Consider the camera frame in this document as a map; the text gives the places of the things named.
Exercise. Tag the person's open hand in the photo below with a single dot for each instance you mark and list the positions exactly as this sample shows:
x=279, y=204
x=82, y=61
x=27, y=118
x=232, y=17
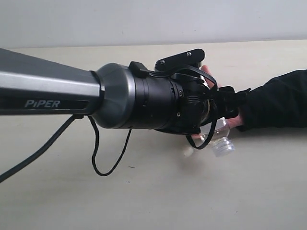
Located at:
x=232, y=122

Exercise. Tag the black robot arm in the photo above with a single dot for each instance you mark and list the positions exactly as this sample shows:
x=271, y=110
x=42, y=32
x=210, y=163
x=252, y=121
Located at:
x=173, y=98

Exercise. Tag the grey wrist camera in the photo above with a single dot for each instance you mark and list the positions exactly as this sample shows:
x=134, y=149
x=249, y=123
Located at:
x=192, y=58

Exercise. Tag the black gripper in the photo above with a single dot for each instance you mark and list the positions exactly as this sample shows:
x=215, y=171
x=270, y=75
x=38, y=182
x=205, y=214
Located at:
x=199, y=105

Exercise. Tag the white milky drink bottle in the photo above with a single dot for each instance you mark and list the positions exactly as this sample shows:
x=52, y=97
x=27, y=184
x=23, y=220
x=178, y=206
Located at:
x=220, y=144

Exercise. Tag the black sleeved forearm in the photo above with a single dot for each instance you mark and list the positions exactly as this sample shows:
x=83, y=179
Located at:
x=281, y=103

